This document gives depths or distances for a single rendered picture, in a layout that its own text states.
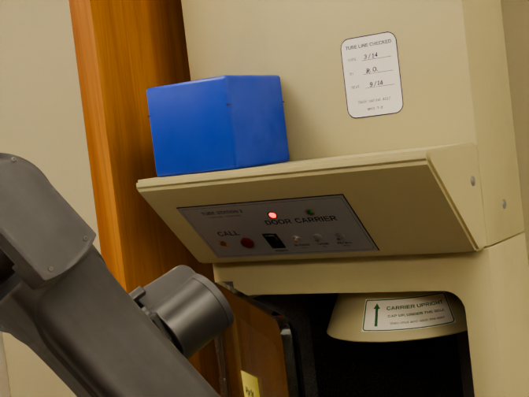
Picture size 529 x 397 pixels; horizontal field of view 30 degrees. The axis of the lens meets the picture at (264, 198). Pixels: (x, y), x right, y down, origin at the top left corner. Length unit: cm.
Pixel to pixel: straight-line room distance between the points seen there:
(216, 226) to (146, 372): 45
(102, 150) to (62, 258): 53
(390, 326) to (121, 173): 33
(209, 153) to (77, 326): 42
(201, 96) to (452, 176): 25
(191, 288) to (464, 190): 26
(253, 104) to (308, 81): 7
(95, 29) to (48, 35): 78
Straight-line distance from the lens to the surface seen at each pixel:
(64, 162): 182
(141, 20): 113
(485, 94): 97
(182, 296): 87
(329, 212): 92
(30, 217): 54
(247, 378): 96
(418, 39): 96
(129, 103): 109
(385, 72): 97
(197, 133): 96
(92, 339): 56
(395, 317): 103
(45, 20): 185
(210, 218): 99
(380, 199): 89
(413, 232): 92
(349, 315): 105
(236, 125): 94
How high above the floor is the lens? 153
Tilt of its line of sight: 3 degrees down
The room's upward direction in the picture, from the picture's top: 7 degrees counter-clockwise
